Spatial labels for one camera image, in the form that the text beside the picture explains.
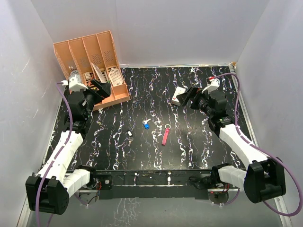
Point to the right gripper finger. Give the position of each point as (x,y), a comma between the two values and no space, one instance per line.
(184,98)
(193,92)

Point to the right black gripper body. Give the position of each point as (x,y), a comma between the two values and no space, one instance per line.
(201,101)

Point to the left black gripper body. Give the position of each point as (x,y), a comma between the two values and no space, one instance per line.
(91,98)

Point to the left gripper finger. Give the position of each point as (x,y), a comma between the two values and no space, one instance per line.
(100,85)
(102,94)

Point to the pink strap keyring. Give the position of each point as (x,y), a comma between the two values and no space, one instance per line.
(165,135)

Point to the key with blue tag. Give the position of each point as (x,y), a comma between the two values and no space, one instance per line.
(146,123)

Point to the key with black tag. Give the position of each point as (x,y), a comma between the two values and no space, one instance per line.
(130,137)

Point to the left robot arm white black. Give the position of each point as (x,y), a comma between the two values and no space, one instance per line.
(50,189)

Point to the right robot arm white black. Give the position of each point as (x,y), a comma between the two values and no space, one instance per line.
(263,177)

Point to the white paper card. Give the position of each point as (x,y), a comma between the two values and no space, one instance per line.
(100,74)

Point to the white label packet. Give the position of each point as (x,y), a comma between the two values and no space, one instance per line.
(115,77)

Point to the small beige box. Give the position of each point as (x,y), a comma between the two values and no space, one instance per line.
(87,76)

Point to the orange plastic file organizer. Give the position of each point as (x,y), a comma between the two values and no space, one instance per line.
(79,53)

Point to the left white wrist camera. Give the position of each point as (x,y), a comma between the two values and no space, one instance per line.
(74,85)

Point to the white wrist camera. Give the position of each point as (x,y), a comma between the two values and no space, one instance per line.
(74,85)
(212,84)

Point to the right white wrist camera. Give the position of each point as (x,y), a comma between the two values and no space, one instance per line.
(212,84)

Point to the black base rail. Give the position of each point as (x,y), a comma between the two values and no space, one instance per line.
(147,184)

